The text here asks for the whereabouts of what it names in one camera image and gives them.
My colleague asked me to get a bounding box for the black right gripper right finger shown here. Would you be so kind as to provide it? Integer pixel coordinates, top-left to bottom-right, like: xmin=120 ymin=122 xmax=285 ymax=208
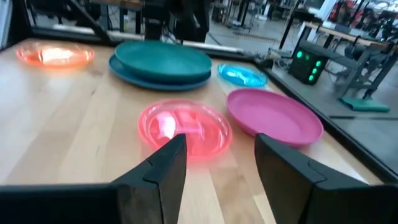
xmin=254 ymin=133 xmax=398 ymax=224

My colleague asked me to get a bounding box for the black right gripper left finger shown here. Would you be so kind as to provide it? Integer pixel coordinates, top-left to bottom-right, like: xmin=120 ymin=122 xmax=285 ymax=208
xmin=0 ymin=133 xmax=188 ymax=224

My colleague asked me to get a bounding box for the red translucent plastic plate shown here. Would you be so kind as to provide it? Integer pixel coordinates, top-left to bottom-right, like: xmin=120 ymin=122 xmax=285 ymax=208
xmin=137 ymin=98 xmax=233 ymax=160

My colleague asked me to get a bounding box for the pink opaque plastic plate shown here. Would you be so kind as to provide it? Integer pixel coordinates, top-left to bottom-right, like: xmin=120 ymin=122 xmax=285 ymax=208
xmin=226 ymin=88 xmax=325 ymax=147

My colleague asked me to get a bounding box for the small blue translucent plate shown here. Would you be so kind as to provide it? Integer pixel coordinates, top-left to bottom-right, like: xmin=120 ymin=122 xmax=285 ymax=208
xmin=217 ymin=63 xmax=269 ymax=88

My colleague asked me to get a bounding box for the green floor mat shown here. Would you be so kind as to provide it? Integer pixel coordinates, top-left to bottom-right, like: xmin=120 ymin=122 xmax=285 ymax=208
xmin=338 ymin=96 xmax=391 ymax=113

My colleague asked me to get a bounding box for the large blue opaque plate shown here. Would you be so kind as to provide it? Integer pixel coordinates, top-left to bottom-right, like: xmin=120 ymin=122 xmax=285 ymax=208
xmin=108 ymin=54 xmax=212 ymax=92

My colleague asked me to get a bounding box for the black box with green lights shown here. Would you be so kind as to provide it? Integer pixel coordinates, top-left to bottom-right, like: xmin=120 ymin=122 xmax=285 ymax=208
xmin=287 ymin=43 xmax=330 ymax=86

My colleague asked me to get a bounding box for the black corner clamp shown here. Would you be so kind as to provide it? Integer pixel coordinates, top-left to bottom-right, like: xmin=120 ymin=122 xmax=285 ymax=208
xmin=254 ymin=57 xmax=275 ymax=70

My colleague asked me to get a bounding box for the green opaque plastic plate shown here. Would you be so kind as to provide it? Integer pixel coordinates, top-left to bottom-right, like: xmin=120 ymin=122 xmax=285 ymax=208
xmin=114 ymin=40 xmax=213 ymax=83

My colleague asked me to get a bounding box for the grey metal bench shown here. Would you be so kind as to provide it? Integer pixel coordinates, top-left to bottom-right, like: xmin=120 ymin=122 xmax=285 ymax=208
xmin=298 ymin=40 xmax=398 ymax=100

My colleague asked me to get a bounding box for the wooden workbench in background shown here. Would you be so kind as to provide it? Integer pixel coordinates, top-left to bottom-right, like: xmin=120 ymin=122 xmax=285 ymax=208
xmin=303 ymin=21 xmax=397 ymax=52

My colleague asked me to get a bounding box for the orange translucent plastic plate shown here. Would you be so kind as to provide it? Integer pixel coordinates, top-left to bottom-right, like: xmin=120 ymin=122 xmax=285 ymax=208
xmin=16 ymin=42 xmax=96 ymax=68

